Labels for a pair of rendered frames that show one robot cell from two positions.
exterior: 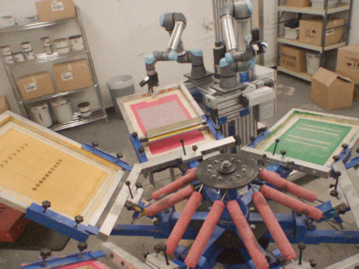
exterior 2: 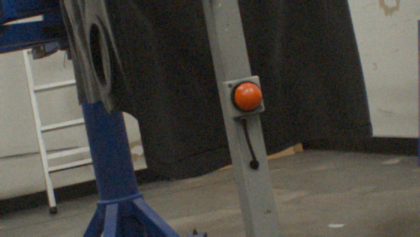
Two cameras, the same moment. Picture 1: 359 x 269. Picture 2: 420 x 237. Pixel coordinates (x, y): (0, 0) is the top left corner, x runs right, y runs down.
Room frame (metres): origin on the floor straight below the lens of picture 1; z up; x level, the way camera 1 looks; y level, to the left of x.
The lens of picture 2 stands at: (4.18, 0.07, 0.70)
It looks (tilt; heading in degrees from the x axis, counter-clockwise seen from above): 3 degrees down; 179
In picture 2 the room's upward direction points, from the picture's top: 11 degrees counter-clockwise
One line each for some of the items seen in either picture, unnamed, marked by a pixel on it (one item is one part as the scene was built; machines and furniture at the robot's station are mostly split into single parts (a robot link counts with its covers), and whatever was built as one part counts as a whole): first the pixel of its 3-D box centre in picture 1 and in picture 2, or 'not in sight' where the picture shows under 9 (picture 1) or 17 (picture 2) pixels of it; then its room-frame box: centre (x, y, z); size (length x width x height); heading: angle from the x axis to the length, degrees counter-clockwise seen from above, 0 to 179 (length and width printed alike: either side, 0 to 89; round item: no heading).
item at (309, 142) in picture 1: (301, 135); not in sight; (1.96, -0.83, 1.05); 1.08 x 0.61 x 0.23; 136
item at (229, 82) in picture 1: (228, 79); not in sight; (2.61, -0.46, 1.31); 0.15 x 0.15 x 0.10
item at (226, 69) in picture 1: (228, 65); not in sight; (2.61, -0.47, 1.42); 0.13 x 0.12 x 0.14; 89
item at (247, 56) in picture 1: (248, 55); not in sight; (2.34, -0.57, 1.56); 0.11 x 0.08 x 0.11; 89
